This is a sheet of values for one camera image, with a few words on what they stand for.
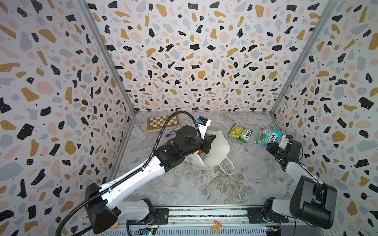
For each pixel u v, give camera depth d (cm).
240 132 105
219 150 86
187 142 50
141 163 47
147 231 70
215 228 70
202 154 86
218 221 73
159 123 110
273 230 72
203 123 57
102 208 37
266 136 92
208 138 58
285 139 81
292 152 69
